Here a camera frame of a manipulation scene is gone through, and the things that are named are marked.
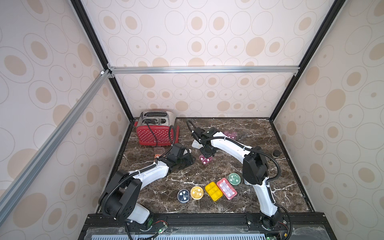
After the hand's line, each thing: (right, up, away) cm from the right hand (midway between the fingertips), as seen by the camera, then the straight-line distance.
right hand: (215, 151), depth 93 cm
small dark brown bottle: (+36, -1, -4) cm, 36 cm away
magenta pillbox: (+14, +10, +15) cm, 23 cm away
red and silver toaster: (-36, +14, -2) cm, 39 cm away
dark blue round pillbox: (-19, -23, -12) cm, 32 cm away
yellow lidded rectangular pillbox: (-2, -21, -11) cm, 24 cm away
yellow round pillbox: (-12, -22, -10) cm, 27 cm away
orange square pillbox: (-37, -1, +5) cm, 37 cm away
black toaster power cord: (-39, +11, -1) cm, 40 cm away
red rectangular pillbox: (+5, -19, -9) cm, 22 cm away
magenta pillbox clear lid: (-6, -6, 0) cm, 9 cm away
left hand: (-10, -4, -7) cm, 13 cm away
